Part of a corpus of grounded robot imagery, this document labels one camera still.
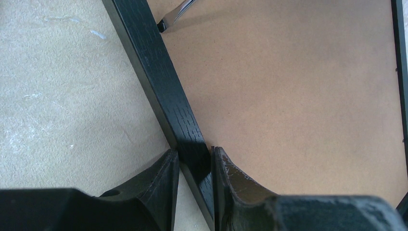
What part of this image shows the black sunflower photo frame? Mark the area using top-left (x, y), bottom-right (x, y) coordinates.
top-left (103, 0), bottom-right (408, 231)

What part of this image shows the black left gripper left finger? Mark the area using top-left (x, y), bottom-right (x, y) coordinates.
top-left (0, 150), bottom-right (179, 231)

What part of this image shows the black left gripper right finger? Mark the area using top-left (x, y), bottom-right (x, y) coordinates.
top-left (211, 147), bottom-right (408, 231)

